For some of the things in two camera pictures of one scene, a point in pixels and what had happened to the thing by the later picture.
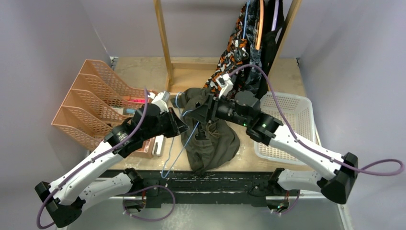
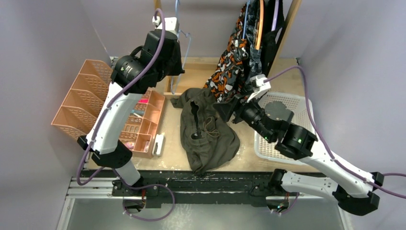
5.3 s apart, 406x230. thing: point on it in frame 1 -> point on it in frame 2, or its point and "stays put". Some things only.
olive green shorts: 208,145 stays put
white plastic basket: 298,111 stays put
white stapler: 157,150 stays put
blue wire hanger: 163,173 -> 188,36
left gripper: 176,126 -> 177,70
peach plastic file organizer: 97,103 stays put
